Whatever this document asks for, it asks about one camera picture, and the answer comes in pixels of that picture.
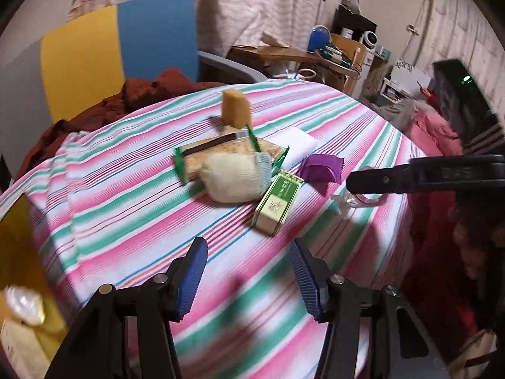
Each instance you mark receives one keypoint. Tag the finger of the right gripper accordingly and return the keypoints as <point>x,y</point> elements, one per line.
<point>425,175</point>

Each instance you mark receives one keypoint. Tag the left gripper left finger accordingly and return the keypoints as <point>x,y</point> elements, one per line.
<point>167,297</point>

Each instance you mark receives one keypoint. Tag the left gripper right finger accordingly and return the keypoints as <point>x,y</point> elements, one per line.
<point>334,302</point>

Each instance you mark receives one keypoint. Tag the green white small box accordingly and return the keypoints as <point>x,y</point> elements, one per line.
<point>273,209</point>

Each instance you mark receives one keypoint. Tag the purple paper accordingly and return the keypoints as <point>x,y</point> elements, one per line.
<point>320,168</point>

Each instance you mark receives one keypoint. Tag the white gauze bandage roll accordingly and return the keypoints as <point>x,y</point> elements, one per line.
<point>232,178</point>

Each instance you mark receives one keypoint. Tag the white plastic bundle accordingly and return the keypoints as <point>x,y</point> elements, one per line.
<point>26,304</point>

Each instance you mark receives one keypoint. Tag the gold ointment box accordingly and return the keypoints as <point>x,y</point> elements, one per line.
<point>24,352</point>

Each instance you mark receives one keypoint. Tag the pink patterned curtain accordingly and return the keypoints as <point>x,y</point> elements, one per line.
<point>419,31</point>

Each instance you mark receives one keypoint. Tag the cotton swab packet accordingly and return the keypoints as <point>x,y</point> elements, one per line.
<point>189,158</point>

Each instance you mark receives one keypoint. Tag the gold metal tray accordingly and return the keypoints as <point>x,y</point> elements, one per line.
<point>20,265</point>

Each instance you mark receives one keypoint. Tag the striped pink green tablecloth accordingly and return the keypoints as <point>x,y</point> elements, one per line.
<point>110,208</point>

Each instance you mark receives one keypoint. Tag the wooden desk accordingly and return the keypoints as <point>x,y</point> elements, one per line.
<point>282,62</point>

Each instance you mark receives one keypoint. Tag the white flat pad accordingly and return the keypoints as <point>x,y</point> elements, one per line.
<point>299,144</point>

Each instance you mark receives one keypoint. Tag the blue kettle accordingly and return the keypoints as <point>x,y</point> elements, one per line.
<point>320,36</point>

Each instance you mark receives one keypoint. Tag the yellow sponge block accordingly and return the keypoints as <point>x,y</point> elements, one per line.
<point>236,109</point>

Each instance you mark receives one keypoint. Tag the dark red garment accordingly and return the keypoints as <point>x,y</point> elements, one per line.
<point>135,95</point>

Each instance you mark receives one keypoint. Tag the grey yellow blue chair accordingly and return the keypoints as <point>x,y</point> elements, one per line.
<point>78,64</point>

